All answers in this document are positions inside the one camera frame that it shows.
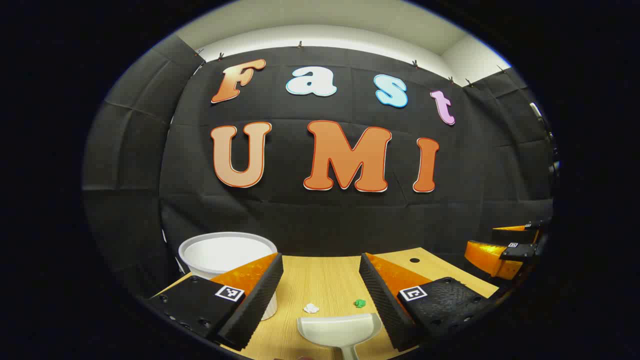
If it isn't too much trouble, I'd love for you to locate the grey dustpan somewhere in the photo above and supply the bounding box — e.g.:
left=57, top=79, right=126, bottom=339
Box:
left=297, top=313, right=383, bottom=360

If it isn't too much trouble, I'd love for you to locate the wooden desktop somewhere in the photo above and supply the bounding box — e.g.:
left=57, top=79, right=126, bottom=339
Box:
left=152, top=247, right=501, bottom=360

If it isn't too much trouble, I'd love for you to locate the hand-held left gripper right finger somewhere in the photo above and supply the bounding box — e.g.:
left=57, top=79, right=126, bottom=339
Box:
left=359, top=252, right=501, bottom=352

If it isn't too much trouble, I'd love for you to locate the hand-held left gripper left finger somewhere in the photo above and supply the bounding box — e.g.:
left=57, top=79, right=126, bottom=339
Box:
left=145, top=252, right=284, bottom=351

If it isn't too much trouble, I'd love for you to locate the white ribbed garbage bin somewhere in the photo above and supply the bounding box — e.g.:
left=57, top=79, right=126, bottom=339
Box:
left=178, top=231, right=279, bottom=321

